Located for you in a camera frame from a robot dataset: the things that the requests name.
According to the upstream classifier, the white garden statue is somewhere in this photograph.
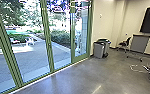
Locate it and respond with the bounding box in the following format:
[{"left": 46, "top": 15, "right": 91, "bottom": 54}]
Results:
[{"left": 74, "top": 31, "right": 83, "bottom": 54}]

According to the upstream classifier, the green framed glass door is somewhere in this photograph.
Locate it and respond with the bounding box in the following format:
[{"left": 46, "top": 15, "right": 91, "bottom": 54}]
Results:
[{"left": 0, "top": 0, "right": 94, "bottom": 94}]

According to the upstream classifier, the grey indoor trash bin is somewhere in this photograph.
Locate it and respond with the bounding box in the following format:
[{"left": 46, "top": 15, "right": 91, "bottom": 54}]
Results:
[{"left": 93, "top": 41, "right": 107, "bottom": 60}]

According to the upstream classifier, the small black swivel chair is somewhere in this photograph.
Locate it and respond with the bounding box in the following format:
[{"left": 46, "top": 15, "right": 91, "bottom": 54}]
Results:
[{"left": 117, "top": 35, "right": 132, "bottom": 55}]

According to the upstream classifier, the large green tree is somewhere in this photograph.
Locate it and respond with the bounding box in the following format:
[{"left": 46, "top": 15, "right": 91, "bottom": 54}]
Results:
[{"left": 0, "top": 0, "right": 35, "bottom": 34}]

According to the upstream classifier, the green garden hedge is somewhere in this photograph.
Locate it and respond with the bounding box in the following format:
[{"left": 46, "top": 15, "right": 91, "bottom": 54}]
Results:
[{"left": 50, "top": 29, "right": 72, "bottom": 48}]

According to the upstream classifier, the white wall switch plate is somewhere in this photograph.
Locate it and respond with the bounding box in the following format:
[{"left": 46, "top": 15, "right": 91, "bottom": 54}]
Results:
[{"left": 98, "top": 12, "right": 103, "bottom": 18}]

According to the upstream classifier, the black bin with green lid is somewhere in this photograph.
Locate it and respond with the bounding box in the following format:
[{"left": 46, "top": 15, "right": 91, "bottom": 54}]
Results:
[{"left": 97, "top": 37, "right": 112, "bottom": 58}]

